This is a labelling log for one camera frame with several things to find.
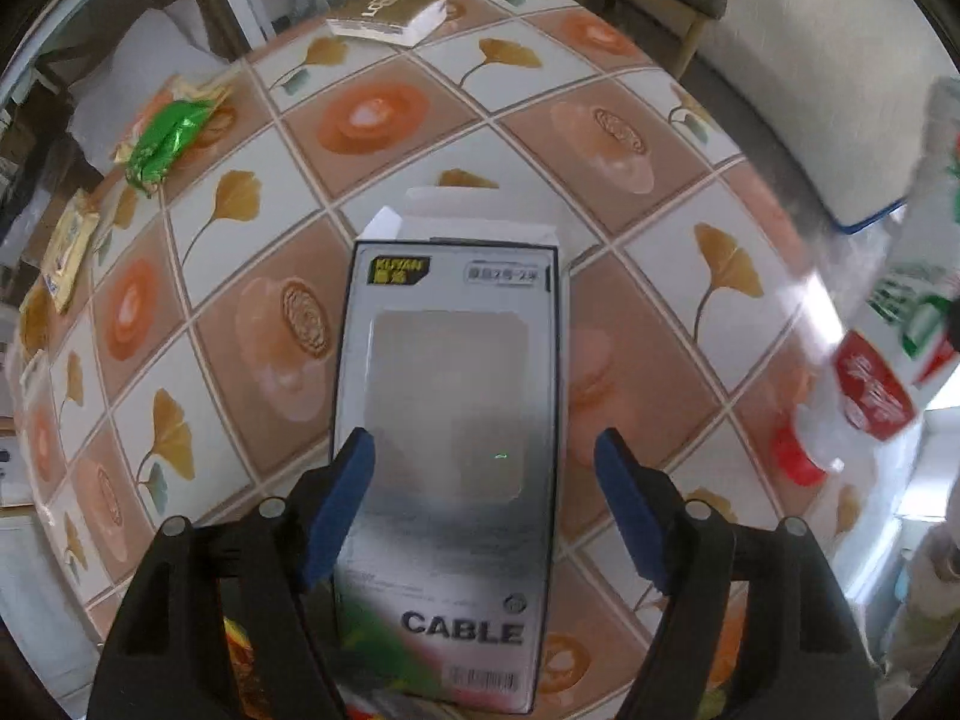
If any white plastic bag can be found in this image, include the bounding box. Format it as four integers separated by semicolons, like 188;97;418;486
71;4;252;173

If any gold and white small box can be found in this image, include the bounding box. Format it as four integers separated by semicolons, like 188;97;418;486
326;0;449;47

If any silver cable box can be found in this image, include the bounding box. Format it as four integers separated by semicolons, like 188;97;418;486
330;187;575;715

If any white mattress with blue edge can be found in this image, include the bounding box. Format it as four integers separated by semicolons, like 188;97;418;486
697;0;960;233

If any orange yellow snack packet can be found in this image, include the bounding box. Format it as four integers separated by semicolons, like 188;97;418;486
222;615;263;717

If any green foil packet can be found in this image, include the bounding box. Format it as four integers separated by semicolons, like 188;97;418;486
112;99;213;198

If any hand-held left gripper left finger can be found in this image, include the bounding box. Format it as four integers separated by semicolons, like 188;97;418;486
86;427;376;720

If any floral tiled tablecloth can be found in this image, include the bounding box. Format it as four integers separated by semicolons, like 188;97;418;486
4;0;893;720

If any pale yellow sachet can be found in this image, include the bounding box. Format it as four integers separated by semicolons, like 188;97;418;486
41;191;102;316

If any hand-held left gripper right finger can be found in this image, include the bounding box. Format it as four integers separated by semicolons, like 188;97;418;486
595;427;880;720

